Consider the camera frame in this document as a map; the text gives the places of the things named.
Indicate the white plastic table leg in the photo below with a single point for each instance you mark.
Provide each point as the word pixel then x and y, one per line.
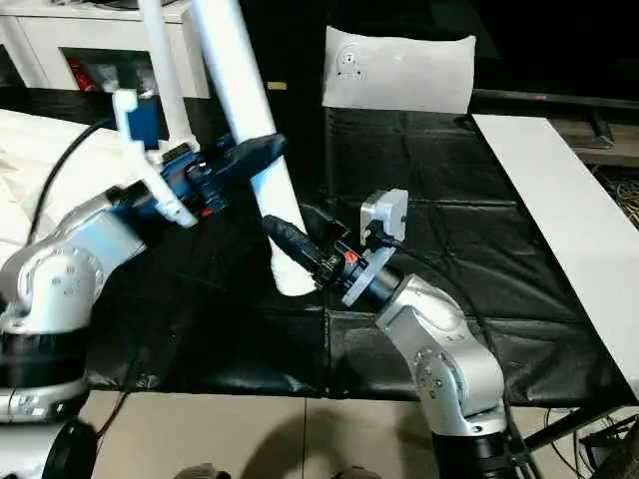
pixel 165 70
pixel 245 100

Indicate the white plastic table top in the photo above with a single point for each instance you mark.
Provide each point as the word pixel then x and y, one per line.
pixel 40 170

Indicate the small yellow label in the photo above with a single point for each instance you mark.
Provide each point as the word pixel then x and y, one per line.
pixel 277 86

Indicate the black cabinet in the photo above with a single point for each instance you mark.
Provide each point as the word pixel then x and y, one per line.
pixel 290 40

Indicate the black work mat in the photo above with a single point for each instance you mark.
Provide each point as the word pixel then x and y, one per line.
pixel 479 259

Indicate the red bottle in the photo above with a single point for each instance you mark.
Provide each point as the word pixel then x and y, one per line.
pixel 78 73

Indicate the white plastic bag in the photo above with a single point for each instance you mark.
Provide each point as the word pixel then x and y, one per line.
pixel 399 70

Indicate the white cabinet with glass doors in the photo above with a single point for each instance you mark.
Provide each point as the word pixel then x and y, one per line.
pixel 100 40

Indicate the black robot right foot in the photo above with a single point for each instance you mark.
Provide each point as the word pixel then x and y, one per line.
pixel 359 473

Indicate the black robot foot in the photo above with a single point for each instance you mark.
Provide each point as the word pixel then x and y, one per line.
pixel 200 471
pixel 359 473

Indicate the white side table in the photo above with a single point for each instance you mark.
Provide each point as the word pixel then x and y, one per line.
pixel 569 220

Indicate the black robot left foot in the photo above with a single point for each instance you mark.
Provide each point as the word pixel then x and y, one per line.
pixel 200 471

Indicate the black bar with red mark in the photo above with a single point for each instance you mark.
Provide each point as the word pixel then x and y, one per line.
pixel 539 98

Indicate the black work table foot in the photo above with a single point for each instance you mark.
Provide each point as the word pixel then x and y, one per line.
pixel 574 427

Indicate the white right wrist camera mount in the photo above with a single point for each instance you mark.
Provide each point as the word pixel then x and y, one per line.
pixel 384 215

